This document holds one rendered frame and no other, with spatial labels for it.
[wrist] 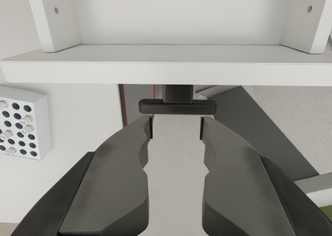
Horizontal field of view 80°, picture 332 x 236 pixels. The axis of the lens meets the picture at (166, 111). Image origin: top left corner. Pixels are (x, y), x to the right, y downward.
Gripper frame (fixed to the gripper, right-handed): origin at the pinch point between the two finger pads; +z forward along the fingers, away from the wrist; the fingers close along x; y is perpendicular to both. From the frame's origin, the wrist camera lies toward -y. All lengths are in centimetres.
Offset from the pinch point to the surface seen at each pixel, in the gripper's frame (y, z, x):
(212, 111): 2.1, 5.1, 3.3
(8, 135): 12.8, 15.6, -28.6
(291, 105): 45, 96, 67
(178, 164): 91, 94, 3
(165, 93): 0.4, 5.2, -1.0
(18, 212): 39, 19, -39
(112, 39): -3.2, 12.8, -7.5
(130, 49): -2.7, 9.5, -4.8
